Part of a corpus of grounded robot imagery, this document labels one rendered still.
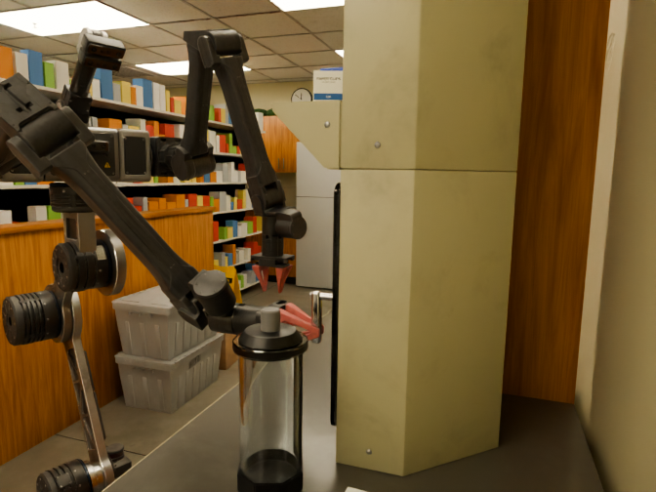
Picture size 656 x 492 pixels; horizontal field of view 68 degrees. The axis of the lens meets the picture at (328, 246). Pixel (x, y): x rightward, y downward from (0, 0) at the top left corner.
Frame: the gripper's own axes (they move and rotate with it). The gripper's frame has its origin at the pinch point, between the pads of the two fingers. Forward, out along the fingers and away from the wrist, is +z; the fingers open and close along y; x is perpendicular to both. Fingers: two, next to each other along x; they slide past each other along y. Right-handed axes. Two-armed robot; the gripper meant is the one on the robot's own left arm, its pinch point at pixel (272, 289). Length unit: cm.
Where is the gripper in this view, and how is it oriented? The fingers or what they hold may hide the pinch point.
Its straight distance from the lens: 131.7
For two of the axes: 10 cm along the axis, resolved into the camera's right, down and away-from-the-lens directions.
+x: 3.2, -1.3, 9.4
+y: 9.5, 0.7, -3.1
